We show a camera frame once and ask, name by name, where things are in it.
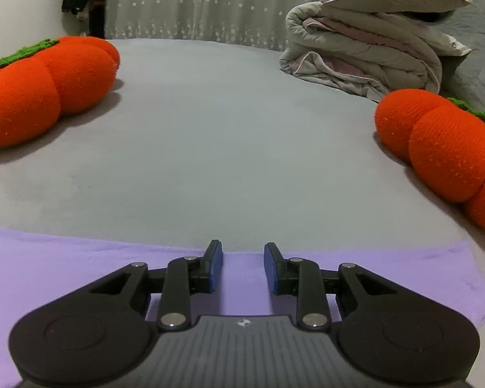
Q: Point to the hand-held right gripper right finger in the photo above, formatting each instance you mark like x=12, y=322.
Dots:
x=270, y=270

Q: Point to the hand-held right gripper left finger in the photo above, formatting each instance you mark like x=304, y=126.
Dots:
x=216, y=268

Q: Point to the purple garment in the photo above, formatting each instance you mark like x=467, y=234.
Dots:
x=64, y=262

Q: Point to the grey bed cover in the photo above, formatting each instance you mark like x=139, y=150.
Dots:
x=226, y=149

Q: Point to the orange pumpkin cushion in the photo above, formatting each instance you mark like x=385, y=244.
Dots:
x=44, y=89
x=444, y=149

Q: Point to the folded grey quilt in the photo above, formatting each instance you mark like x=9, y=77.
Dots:
x=359, y=48

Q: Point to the grey star-print curtain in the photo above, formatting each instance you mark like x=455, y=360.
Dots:
x=210, y=4

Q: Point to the dark grey textured blanket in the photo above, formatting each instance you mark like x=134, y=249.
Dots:
x=481, y=48

